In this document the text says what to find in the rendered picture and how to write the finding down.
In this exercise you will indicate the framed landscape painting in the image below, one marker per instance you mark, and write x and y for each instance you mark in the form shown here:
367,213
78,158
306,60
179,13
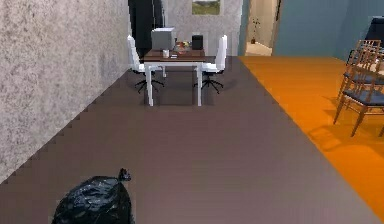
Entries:
206,6

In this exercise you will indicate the white office chair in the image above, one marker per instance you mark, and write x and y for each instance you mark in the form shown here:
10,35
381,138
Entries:
216,63
136,61

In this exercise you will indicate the brown table white legs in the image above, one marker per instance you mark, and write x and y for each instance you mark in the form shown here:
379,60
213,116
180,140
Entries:
175,56

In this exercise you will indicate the white mug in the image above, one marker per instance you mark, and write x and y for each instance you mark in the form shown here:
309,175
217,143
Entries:
165,53

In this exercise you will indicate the bowl of fruit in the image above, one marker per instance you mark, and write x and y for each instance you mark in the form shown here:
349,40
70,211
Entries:
182,45

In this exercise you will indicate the black box speaker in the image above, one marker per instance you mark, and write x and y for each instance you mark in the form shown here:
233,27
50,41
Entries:
197,42

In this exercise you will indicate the grey box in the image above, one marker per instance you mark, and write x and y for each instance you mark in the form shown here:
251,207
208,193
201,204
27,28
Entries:
162,38

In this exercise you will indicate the black tall cabinet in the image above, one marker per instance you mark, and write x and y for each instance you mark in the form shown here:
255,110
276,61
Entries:
144,23

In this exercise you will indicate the house plant in pot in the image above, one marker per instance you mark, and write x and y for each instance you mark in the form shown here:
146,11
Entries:
254,31

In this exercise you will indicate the black garbage bag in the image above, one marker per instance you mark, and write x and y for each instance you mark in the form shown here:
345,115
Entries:
95,201

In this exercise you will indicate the brown wooden chair blue seat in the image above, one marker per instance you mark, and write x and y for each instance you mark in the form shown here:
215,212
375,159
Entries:
361,96
363,60

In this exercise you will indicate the dark blue armchair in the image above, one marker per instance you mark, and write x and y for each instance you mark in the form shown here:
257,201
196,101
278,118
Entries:
376,30

